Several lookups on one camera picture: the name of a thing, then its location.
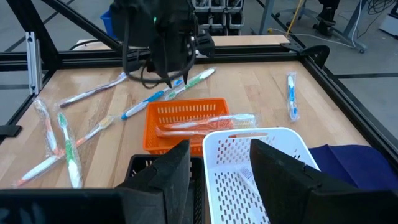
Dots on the black frame clamp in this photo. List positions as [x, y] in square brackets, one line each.
[9, 130]

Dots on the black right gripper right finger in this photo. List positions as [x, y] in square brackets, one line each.
[280, 186]

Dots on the black aluminium table frame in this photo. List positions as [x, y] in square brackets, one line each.
[248, 51]

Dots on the grey office chair base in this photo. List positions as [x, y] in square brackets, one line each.
[298, 12]

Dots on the purple white toothbrush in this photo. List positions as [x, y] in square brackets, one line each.
[93, 91]
[245, 174]

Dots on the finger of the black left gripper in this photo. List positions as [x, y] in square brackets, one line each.
[168, 76]
[186, 74]

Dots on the person's foot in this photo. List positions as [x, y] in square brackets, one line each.
[326, 15]

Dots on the black plastic basket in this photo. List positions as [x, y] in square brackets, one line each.
[138, 157]

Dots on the orange plastic basket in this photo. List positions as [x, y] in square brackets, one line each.
[186, 100]

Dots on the grey metal desk leg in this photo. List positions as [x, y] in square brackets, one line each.
[348, 40]
[266, 15]

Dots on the black parts bin rack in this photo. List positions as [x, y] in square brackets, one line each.
[217, 18]

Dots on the white plastic basket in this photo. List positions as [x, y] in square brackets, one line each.
[281, 133]

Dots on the silver aluminium post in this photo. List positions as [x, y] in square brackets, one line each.
[33, 62]

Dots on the blue storage bin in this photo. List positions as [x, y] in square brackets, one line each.
[107, 25]

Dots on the black corner bracket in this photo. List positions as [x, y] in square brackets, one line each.
[317, 53]

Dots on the green white toothbrush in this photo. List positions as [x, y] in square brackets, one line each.
[192, 82]
[70, 152]

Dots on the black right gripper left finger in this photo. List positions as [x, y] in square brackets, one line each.
[168, 186]

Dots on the white box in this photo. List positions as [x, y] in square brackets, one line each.
[390, 26]

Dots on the orange white toothbrush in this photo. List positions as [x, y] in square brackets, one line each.
[186, 132]
[49, 133]
[40, 168]
[217, 119]

